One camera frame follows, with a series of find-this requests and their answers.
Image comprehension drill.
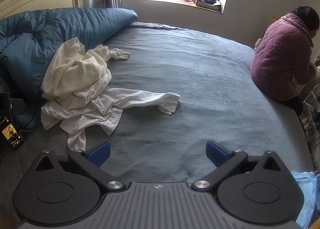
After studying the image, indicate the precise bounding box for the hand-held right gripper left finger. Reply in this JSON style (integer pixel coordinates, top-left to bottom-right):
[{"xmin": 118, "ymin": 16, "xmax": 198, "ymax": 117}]
[{"xmin": 34, "ymin": 141, "xmax": 125, "ymax": 192}]

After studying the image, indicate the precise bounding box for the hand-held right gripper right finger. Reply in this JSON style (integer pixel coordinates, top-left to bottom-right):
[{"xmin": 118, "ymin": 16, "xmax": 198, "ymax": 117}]
[{"xmin": 191, "ymin": 140, "xmax": 281, "ymax": 192}]

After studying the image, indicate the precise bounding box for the cream fluffy sweater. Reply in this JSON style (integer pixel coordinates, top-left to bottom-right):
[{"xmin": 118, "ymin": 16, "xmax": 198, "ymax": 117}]
[{"xmin": 41, "ymin": 37, "xmax": 113, "ymax": 100}]

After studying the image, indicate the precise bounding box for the white shirt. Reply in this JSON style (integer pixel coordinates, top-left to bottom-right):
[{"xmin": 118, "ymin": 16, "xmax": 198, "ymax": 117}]
[{"xmin": 41, "ymin": 44, "xmax": 180, "ymax": 151}]

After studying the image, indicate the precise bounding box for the grey bed blanket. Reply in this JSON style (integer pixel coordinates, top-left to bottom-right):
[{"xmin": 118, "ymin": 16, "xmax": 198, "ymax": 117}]
[{"xmin": 0, "ymin": 21, "xmax": 314, "ymax": 222}]

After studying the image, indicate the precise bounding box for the black smartphone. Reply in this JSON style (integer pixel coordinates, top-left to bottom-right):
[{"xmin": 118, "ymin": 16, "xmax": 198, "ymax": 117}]
[{"xmin": 1, "ymin": 115, "xmax": 22, "ymax": 151}]

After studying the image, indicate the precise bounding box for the light blue folded cloth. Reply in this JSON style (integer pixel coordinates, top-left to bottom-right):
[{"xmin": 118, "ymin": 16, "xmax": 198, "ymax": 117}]
[{"xmin": 291, "ymin": 169, "xmax": 318, "ymax": 229}]

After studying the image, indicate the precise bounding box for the white shoe rack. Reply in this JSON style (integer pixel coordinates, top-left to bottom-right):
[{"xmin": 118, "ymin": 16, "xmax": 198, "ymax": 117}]
[{"xmin": 299, "ymin": 86, "xmax": 320, "ymax": 159}]

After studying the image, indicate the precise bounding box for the blue duvet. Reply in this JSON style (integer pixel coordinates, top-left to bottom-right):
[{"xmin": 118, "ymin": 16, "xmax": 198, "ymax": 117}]
[{"xmin": 0, "ymin": 7, "xmax": 138, "ymax": 129}]

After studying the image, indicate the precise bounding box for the cardboard shoe box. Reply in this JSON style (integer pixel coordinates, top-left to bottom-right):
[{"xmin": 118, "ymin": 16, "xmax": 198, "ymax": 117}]
[{"xmin": 195, "ymin": 0, "xmax": 222, "ymax": 11}]

